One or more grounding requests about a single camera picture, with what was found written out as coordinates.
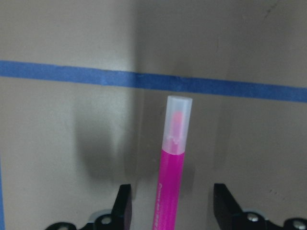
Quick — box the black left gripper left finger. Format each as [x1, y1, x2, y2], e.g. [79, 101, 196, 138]
[111, 184, 132, 230]

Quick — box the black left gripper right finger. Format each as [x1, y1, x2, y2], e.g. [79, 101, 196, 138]
[213, 183, 243, 230]

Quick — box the pink highlighter pen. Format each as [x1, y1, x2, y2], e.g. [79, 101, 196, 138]
[152, 96, 192, 230]

